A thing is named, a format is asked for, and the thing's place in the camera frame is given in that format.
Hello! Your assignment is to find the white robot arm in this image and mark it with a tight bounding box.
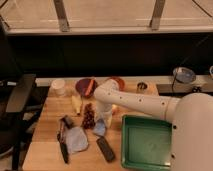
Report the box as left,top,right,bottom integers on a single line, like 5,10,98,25
94,80,213,171

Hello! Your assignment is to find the black chair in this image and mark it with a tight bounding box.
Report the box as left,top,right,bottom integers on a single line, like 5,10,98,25
0,22,43,171

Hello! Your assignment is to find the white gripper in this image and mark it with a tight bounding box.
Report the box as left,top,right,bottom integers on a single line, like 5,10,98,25
96,101,112,128

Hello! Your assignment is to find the purple bowl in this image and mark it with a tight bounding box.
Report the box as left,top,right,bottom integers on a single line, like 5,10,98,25
75,78,98,98

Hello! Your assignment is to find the green plastic tray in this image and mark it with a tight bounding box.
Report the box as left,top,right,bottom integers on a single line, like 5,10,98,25
121,115,172,171

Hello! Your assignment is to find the metal bowl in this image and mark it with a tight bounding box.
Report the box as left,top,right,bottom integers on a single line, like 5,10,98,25
173,67,196,84

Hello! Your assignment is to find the bunch of dark grapes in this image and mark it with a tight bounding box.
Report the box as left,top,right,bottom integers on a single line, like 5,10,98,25
82,103,95,129

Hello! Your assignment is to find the light blue sponge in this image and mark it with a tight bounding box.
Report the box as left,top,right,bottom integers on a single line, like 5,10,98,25
93,119,106,136

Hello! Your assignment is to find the small metal cup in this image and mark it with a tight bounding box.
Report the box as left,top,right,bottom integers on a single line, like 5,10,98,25
136,82,148,93

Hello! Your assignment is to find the orange carrot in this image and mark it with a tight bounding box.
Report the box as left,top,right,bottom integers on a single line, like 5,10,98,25
85,78,95,97

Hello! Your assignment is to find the orange bowl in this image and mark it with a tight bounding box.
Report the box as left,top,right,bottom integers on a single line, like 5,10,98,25
107,76,125,91

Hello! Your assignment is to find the white cup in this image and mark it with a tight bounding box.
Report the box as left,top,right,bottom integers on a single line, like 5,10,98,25
51,79,66,96

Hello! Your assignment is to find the black rectangular remote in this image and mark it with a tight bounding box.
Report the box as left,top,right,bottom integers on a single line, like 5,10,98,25
96,137,115,162

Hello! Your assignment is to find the black handled knife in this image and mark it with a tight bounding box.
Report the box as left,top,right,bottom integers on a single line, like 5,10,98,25
57,121,69,164

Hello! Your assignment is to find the orange fruit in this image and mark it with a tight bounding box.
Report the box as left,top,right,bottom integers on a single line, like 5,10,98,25
112,104,119,115

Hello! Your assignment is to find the grey folded cloth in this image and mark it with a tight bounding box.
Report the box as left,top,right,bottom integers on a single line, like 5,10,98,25
66,127,89,154

